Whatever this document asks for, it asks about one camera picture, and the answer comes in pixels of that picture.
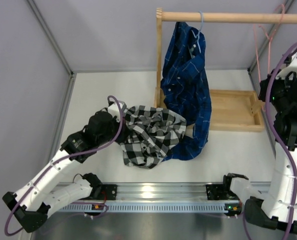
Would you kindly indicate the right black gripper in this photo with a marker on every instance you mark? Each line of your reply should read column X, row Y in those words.
column 289, row 80

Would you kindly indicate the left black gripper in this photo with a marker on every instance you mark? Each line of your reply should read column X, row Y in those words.
column 125, row 131

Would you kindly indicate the black white checkered shirt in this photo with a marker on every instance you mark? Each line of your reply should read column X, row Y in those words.
column 150, row 134

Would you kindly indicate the pink wire hanger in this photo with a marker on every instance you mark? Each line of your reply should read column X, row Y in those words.
column 269, row 37

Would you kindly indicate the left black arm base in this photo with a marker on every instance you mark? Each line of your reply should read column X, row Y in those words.
column 108, row 192

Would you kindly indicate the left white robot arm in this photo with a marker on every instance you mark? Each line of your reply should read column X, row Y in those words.
column 34, row 203

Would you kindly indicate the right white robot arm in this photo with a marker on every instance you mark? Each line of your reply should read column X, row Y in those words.
column 278, row 209

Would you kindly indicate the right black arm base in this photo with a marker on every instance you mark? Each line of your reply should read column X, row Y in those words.
column 218, row 192

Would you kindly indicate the blue plaid shirt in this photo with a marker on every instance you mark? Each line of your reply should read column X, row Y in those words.
column 186, row 90

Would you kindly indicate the wooden clothes rack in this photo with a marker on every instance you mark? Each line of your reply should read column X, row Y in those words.
column 232, row 110

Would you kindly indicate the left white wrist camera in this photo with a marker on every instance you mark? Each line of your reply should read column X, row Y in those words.
column 117, row 109

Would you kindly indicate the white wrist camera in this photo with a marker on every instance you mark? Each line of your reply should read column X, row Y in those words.
column 296, row 62
column 117, row 109

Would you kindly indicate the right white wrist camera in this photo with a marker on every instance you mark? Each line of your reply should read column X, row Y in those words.
column 296, row 62

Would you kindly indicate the aluminium mounting rail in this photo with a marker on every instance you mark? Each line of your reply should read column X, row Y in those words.
column 193, row 192

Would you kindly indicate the right aluminium frame post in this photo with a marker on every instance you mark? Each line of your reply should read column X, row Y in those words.
column 263, row 45

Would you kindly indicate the aluminium frame post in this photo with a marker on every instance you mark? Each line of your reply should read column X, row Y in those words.
column 49, row 35
column 263, row 45

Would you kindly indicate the slotted grey cable duct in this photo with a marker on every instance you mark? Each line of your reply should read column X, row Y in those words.
column 139, row 207

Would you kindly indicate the blue wire hanger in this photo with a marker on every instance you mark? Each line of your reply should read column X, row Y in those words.
column 197, row 36

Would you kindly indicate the left aluminium frame post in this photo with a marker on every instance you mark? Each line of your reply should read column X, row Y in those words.
column 49, row 35

